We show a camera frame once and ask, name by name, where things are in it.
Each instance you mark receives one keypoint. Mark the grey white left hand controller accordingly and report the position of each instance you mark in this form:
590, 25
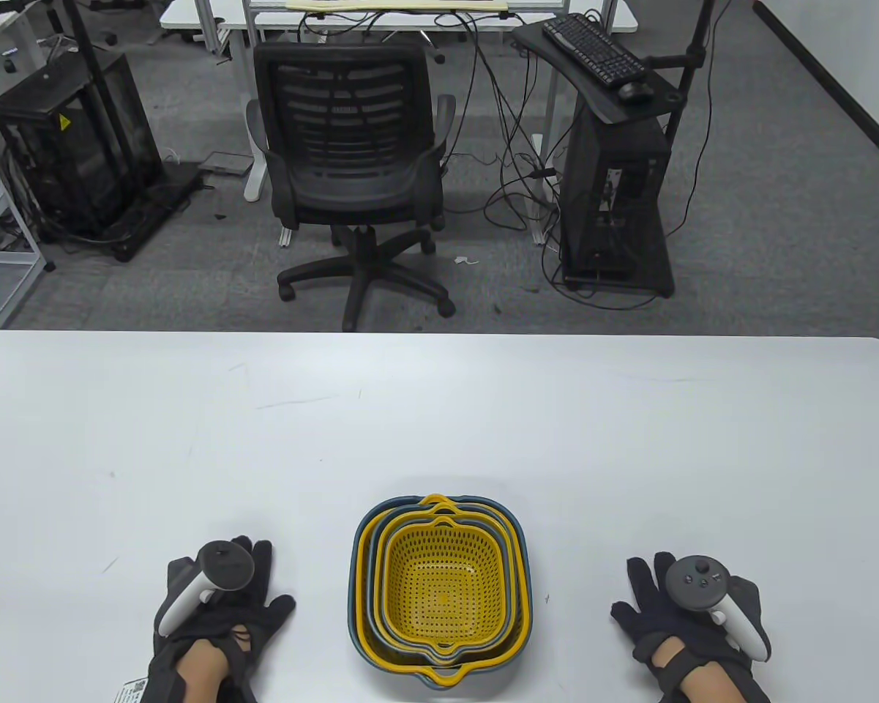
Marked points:
223, 567

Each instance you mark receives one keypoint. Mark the person's left hand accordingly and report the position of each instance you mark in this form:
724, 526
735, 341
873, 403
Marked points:
252, 622

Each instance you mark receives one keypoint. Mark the person's right hand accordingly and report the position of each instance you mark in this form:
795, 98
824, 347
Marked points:
648, 622

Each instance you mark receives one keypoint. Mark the small yellow drain basket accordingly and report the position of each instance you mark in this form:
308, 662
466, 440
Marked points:
443, 586

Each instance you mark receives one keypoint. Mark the large yellow drain basket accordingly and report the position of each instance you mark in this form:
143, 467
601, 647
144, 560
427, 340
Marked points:
380, 649

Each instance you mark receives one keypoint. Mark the white office desk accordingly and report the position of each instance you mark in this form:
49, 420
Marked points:
190, 15

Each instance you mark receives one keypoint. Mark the person's left forearm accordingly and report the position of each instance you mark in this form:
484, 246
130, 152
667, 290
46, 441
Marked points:
197, 692

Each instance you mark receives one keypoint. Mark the black keyboard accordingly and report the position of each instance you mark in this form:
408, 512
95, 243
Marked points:
593, 47

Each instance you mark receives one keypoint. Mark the grey flat floor device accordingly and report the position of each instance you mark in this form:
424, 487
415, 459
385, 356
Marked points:
225, 163

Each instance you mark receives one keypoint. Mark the black labelled sensor box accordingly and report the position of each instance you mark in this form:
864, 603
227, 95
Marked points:
135, 692

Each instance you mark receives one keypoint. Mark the grey white right hand controller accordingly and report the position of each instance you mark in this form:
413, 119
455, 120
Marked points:
695, 582

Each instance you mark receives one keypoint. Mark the medium blue basin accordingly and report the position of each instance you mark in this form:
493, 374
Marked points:
514, 586

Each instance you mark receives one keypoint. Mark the grey white hand controller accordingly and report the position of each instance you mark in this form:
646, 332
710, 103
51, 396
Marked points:
695, 582
223, 567

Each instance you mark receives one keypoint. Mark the black stand pole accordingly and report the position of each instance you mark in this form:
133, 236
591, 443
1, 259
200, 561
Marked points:
106, 95
692, 58

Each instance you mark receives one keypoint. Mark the black computer mouse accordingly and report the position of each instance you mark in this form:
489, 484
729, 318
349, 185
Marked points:
635, 91

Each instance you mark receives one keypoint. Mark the medium yellow drain basket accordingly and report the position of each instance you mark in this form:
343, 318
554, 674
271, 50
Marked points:
375, 586

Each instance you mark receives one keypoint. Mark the black mesh office chair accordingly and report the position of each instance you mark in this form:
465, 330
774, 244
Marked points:
351, 168

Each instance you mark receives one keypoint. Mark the white metal rack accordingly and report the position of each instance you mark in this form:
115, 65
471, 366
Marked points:
0, 256

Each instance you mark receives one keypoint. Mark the black computer tower cart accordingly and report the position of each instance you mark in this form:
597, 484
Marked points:
615, 198

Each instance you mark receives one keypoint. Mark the small blue basin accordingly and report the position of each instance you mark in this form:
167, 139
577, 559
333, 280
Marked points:
383, 578

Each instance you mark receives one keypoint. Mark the black equipment cabinet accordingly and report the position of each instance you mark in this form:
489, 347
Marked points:
73, 139

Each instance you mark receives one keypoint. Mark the black keyboard tray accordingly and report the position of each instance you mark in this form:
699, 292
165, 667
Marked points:
607, 102

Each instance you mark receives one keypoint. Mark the person's right forearm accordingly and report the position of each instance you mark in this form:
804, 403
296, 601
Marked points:
706, 688

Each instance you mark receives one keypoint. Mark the large blue basin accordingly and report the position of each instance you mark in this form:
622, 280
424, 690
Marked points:
443, 682

